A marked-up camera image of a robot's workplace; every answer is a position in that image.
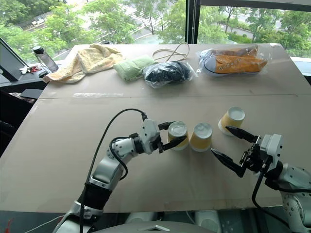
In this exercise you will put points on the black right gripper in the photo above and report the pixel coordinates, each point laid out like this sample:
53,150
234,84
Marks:
253,159

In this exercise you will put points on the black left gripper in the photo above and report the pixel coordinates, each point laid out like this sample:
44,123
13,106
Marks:
157,143

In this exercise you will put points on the yellow paper cup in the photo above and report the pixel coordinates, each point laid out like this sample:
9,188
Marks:
200,139
232,119
177,132

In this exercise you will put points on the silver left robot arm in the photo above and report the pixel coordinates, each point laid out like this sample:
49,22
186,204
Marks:
107,168

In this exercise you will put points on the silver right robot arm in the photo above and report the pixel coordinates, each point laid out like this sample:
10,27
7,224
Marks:
297,178

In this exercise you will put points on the bagged black cloth bundle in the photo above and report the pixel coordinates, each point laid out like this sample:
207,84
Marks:
167,74

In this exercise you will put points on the white rounded shape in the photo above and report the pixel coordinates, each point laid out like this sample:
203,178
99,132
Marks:
207,219
141,217

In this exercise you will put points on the folded green cloth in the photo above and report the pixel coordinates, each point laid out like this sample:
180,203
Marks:
131,66

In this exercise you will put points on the clear plastic shoe bag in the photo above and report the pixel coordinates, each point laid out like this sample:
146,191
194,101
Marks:
206,61

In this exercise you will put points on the orange canvas sneaker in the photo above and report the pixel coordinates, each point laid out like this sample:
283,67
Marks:
238,64
239,51

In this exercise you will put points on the pale yellow towel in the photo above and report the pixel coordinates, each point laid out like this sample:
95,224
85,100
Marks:
90,60

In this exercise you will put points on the flat black pad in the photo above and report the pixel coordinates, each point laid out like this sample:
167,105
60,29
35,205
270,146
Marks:
31,93

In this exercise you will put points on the dark translucent water bottle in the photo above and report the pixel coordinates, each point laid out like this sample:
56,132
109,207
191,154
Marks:
46,59

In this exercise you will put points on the red key bunch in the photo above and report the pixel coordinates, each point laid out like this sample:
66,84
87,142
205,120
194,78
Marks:
32,69

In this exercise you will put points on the black side counter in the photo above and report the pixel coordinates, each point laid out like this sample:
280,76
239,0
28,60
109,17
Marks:
14,106

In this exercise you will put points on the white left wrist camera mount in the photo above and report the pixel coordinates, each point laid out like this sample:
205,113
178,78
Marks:
148,136

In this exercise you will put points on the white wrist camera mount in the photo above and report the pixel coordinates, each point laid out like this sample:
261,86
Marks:
148,136
273,148

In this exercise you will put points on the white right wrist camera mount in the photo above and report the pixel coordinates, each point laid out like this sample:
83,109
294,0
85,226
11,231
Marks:
273,148

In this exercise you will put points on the black window frame post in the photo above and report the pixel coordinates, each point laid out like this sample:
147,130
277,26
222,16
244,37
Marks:
193,21

